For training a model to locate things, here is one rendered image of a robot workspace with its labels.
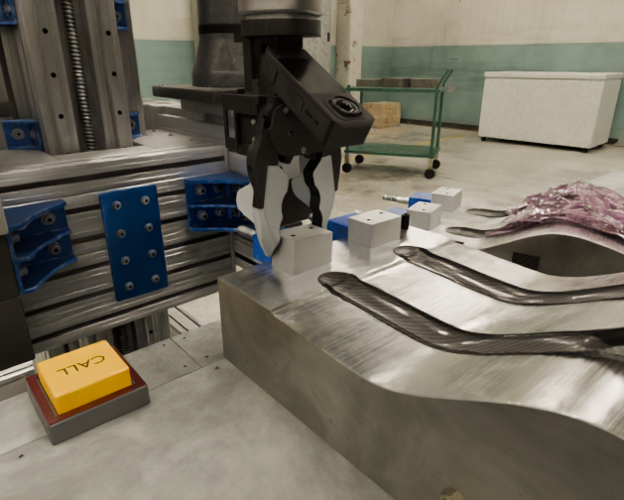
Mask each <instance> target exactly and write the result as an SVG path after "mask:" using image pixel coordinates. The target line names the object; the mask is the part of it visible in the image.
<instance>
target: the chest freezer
mask: <svg viewBox="0 0 624 500"><path fill-rule="evenodd" d="M623 76H624V73H623V72H562V71H486V72H485V73H484V77H486V78H485V83H484V91H483V99H482V106H481V114H480V122H479V130H478V136H480V137H481V141H485V140H486V137H489V138H498V139H507V140H516V141H524V142H533V143H542V144H551V145H560V146H569V147H577V148H583V149H582V153H587V151H588V149H590V148H593V147H596V146H597V147H602V145H603V144H604V143H606V142H607V141H608V137H609V133H610V128H611V124H612V120H613V115H614V111H615V106H616V102H617V97H618V93H619V88H620V84H621V79H619V78H623Z"/></svg>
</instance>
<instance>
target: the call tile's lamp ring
mask: <svg viewBox="0 0 624 500"><path fill-rule="evenodd" d="M112 348H113V349H114V351H115V352H116V353H117V354H118V355H119V357H120V358H121V359H122V360H123V361H124V362H125V364H126V365H127V366H128V367H129V370H130V376H131V378H132V379H133V381H134V382H135V384H133V385H130V386H128V387H126V388H123V389H121V390H118V391H116V392H114V393H111V394H109V395H106V396H104V397H102V398H99V399H97V400H94V401H92V402H90V403H87V404H85V405H82V406H80V407H78V408H75V409H73V410H70V411H68V412H66V413H63V414H61V415H58V416H55V414H54V412H53V410H52V408H51V406H50V404H49V402H48V400H47V399H46V397H45V395H44V393H43V391H42V389H41V387H40V385H39V383H38V381H37V378H39V374H35V375H32V376H29V377H27V378H26V381H27V383H28V385H29V387H30V389H31V391H32V393H33V395H34V397H35V399H36V401H37V403H38V405H39V407H40V409H41V411H42V413H43V415H44V417H45V419H46V421H47V423H48V425H49V426H51V425H53V424H56V423H58V422H60V421H63V420H65V419H68V418H70V417H72V416H75V415H77V414H79V413H82V412H84V411H86V410H89V409H91V408H93V407H96V406H98V405H100V404H103V403H105V402H108V401H110V400H112V399H115V398H117V397H119V396H122V395H124V394H126V393H129V392H131V391H133V390H136V389H138V388H140V387H143V386H145V385H147V384H146V382H145V381H144V380H143V379H142V378H141V377H140V375H139V374H138V373H137V372H136V371H135V370H134V368H133V367H132V366H131V365H130V364H129V363H128V361H127V360H126V359H125V358H124V357H123V356H122V354H121V353H120V352H119V351H118V350H117V349H116V347H115V346H112Z"/></svg>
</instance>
